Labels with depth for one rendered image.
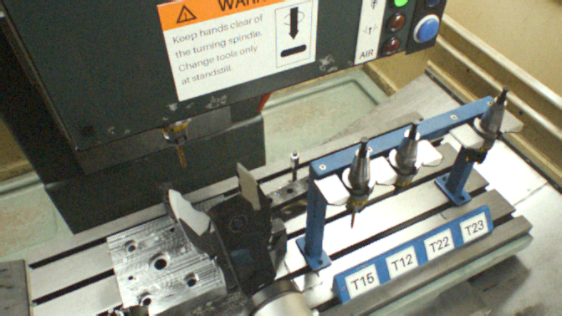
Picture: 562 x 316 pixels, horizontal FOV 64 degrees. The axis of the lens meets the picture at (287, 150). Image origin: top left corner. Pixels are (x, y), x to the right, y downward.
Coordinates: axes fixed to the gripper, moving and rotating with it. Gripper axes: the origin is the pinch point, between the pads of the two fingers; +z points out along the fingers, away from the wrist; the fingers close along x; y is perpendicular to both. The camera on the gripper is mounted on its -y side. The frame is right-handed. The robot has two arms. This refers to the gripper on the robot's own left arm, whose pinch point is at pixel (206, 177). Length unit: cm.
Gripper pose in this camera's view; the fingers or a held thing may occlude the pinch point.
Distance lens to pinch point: 63.6
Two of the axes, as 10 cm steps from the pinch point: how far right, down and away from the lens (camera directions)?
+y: -0.2, 6.6, 7.6
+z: -4.8, -6.7, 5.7
